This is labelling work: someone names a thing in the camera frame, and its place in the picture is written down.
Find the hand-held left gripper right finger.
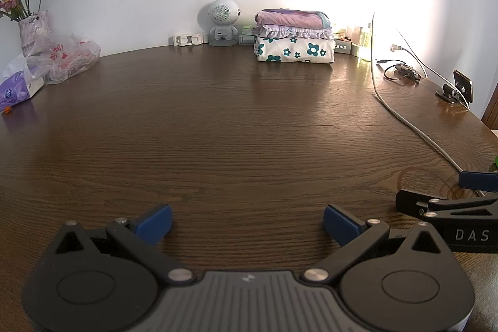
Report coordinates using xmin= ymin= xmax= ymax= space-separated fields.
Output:
xmin=301 ymin=204 xmax=443 ymax=285

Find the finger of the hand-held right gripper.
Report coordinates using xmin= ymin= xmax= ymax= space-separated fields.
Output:
xmin=458 ymin=169 xmax=498 ymax=196
xmin=396 ymin=190 xmax=498 ymax=222

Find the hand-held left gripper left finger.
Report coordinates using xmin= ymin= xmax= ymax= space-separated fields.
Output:
xmin=54 ymin=203 xmax=196 ymax=285

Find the brown wooden door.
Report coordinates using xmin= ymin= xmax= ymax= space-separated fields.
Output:
xmin=480 ymin=83 xmax=498 ymax=131

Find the black phone holder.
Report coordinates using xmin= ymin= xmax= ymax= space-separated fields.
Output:
xmin=435 ymin=69 xmax=475 ymax=110

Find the pale green box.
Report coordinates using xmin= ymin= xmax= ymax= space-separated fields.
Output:
xmin=351 ymin=41 xmax=375 ymax=61

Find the black white box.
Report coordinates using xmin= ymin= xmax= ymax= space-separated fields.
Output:
xmin=332 ymin=38 xmax=355 ymax=55

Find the white red plastic bag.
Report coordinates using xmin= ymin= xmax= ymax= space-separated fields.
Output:
xmin=2 ymin=34 xmax=102 ymax=86

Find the small white gadget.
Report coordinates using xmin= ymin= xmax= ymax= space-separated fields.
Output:
xmin=168 ymin=32 xmax=209 ymax=47

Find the purple tissue box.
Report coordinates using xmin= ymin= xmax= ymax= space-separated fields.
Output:
xmin=0 ymin=69 xmax=44 ymax=112

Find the small green white box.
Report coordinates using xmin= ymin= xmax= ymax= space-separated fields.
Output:
xmin=238 ymin=25 xmax=260 ymax=47

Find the white robot speaker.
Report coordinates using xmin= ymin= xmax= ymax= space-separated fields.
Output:
xmin=206 ymin=0 xmax=242 ymax=46

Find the wrapped flower vase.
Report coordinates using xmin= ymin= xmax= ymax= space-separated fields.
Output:
xmin=17 ymin=10 xmax=52 ymax=57

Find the black cable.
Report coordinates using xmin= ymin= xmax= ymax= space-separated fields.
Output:
xmin=375 ymin=59 xmax=423 ymax=84

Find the thick white cable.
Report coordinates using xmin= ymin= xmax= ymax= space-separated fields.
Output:
xmin=369 ymin=10 xmax=487 ymax=197

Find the thin white USB cable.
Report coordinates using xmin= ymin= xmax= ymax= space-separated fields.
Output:
xmin=389 ymin=28 xmax=469 ymax=109

